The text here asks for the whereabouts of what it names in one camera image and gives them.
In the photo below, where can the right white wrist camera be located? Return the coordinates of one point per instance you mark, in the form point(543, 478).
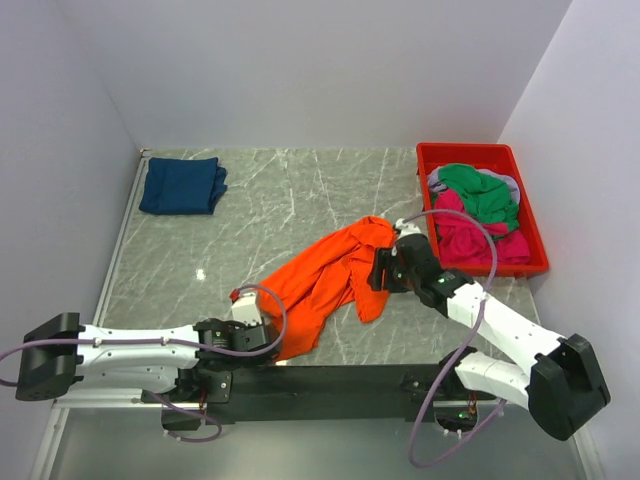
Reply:
point(404, 228)

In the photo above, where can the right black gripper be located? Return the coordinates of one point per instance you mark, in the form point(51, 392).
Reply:
point(384, 260)

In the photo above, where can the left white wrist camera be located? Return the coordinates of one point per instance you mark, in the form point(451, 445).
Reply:
point(244, 308)

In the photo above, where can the lavender t shirt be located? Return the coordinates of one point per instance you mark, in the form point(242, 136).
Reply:
point(435, 185)

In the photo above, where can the aluminium frame rail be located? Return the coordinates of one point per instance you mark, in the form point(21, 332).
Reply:
point(49, 446)

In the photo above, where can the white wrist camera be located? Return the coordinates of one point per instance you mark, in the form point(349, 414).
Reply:
point(244, 308)
point(404, 228)

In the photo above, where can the red plastic bin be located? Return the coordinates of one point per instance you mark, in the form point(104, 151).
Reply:
point(500, 159)

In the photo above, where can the folded blue t shirt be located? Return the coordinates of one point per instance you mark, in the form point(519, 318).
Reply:
point(183, 187)

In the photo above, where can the orange t shirt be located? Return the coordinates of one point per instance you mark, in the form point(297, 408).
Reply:
point(329, 274)

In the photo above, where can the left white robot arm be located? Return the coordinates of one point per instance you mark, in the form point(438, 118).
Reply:
point(63, 355)

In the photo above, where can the magenta t shirt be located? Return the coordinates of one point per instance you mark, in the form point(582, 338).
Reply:
point(461, 237)

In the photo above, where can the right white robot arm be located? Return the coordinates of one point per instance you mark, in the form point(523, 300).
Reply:
point(557, 379)

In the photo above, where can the black base beam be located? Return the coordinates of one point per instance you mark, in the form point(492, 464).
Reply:
point(287, 393)

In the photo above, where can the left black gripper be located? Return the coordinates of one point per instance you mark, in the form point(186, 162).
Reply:
point(252, 362)

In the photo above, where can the green t shirt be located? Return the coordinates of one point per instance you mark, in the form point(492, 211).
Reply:
point(488, 197)

